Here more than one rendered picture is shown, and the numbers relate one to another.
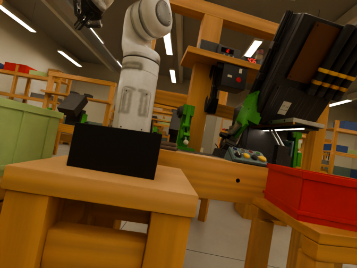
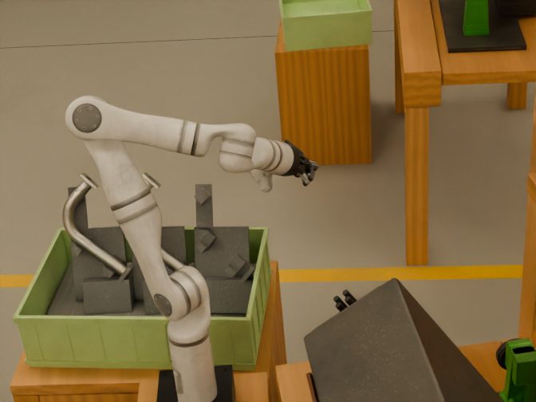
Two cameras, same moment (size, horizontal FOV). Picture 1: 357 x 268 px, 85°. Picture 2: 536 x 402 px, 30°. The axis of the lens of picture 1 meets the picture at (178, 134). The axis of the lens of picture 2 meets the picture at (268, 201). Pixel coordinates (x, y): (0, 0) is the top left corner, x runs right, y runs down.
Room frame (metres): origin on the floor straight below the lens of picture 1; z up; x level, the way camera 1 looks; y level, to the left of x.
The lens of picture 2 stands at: (0.84, -1.58, 2.52)
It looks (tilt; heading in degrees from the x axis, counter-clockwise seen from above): 32 degrees down; 95
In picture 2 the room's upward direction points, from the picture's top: 5 degrees counter-clockwise
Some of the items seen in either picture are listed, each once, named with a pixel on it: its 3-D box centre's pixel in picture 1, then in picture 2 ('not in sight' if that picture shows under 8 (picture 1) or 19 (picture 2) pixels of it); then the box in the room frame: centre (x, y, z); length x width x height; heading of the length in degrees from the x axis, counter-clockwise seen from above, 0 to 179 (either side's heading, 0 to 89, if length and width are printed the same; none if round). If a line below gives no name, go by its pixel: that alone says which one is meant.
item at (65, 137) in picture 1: (69, 139); not in sight; (9.00, 4.85, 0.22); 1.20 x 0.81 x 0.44; 1
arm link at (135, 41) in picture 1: (145, 35); (184, 306); (0.49, 0.13, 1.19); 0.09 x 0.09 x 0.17; 50
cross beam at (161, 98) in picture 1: (230, 112); not in sight; (1.49, -0.37, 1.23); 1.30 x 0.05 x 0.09; 100
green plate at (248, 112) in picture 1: (251, 111); not in sight; (1.05, -0.36, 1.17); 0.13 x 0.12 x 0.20; 100
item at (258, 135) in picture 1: (257, 136); not in sight; (1.28, -0.51, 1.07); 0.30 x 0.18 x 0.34; 100
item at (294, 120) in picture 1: (279, 126); not in sight; (1.04, -0.52, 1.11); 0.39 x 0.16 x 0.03; 10
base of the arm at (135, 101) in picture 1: (136, 97); (193, 364); (0.49, 0.12, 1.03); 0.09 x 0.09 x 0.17; 13
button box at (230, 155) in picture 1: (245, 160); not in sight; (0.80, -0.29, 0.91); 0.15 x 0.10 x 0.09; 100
